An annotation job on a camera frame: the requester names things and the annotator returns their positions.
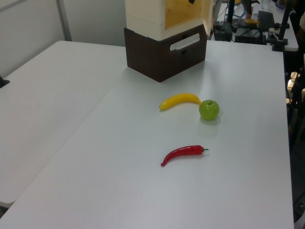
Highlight cream cabinet door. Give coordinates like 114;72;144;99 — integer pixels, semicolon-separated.
202;0;214;37

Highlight cream white cabinet body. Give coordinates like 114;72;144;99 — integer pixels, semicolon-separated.
125;0;206;41

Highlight thin black tripod pole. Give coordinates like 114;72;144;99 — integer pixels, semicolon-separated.
227;0;236;24

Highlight black electronics box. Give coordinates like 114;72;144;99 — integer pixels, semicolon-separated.
234;23;267;45

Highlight dark brown drawer base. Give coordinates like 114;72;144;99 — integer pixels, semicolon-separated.
123;23;208;83

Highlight dark grey flat device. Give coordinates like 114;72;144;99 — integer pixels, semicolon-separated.
257;10;275;27

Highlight black pole with clamp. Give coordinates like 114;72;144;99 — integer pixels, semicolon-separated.
272;0;293;52

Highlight yellow toy banana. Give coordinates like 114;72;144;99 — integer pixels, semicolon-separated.
159;93;203;111

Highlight green toy apple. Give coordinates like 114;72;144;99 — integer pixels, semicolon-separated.
199;99;220;121

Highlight red toy chili pepper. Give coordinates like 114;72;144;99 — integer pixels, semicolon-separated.
160;145;210;167

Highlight white drawer handle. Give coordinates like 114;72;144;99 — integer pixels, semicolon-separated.
169;33;200;52

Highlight grey metal partition post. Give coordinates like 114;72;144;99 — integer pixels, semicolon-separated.
56;0;72;42

